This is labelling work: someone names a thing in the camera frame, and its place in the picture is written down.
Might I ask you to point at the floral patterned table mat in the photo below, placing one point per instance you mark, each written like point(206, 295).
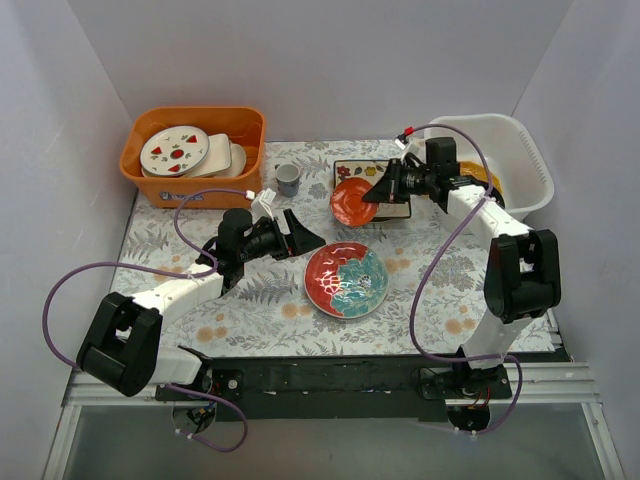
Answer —
point(434, 301)

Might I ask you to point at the yellow dotted scalloped plate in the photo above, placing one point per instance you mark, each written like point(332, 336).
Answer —
point(477, 171)

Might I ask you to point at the small grey white cup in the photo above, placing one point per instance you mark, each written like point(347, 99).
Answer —
point(288, 179)

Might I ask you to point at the large red teal plate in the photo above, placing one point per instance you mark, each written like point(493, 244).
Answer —
point(346, 280)

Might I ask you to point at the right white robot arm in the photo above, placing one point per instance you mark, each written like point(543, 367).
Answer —
point(522, 279)

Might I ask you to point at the small orange saucer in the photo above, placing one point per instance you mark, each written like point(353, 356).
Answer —
point(347, 203)

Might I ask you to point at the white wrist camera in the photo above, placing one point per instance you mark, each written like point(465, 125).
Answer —
point(261, 202)
point(411, 148)

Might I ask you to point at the orange plastic bin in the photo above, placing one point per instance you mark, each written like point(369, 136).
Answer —
point(243, 125)

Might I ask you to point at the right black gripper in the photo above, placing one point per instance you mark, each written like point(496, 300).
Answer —
point(394, 181)

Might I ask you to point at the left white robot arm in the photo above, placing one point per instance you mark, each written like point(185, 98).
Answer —
point(122, 347)

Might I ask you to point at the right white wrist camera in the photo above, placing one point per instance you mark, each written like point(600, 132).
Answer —
point(411, 148)

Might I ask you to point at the white plastic bin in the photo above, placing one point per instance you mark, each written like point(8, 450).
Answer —
point(511, 155)

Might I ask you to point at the square floral plate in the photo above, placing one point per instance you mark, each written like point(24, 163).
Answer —
point(371, 171)

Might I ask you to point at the cream rectangular plate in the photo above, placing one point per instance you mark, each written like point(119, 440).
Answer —
point(217, 160)

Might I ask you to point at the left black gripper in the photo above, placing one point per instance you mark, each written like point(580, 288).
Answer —
point(288, 235)

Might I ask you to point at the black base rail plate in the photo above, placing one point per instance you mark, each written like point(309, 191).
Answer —
point(338, 387)

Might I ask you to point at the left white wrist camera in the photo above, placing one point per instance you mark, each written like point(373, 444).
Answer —
point(261, 202)

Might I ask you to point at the small cream plate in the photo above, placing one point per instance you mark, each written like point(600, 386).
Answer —
point(238, 162)

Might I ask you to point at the round watermelon pattern plate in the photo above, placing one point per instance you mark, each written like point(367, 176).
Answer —
point(174, 151)

